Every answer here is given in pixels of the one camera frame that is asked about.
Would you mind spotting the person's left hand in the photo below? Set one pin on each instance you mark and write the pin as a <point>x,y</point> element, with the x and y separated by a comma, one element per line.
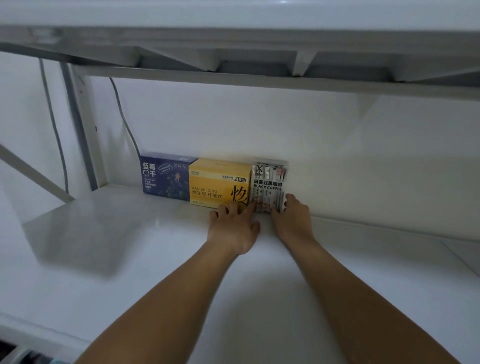
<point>231,231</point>

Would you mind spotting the person's right hand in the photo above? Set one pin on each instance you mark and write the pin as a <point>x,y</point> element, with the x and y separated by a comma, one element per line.
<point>295,222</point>

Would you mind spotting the person's right thumb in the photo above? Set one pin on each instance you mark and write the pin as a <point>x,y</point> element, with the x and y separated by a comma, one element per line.
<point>275,216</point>

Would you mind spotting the person's left thumb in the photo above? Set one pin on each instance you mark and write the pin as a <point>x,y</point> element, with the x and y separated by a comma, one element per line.
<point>255,228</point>

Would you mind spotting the person's left little finger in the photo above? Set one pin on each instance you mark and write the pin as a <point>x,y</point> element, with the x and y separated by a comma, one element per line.
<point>213,218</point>

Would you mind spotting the person's left middle finger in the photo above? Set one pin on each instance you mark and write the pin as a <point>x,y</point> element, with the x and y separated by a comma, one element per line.
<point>237,213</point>

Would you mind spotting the person's left forearm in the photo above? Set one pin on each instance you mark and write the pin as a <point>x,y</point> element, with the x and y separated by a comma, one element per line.
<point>161,315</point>

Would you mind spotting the person's right forearm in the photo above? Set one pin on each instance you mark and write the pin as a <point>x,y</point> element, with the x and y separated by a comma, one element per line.
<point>360,307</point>

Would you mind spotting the yellow drink box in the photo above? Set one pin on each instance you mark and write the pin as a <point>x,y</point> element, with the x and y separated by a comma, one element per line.
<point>219,183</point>

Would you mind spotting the blue dried fruit box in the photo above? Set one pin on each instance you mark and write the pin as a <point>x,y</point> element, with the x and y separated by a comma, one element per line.
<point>165,178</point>

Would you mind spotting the white metal shelving rack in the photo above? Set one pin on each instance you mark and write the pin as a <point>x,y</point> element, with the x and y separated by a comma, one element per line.
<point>240,45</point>

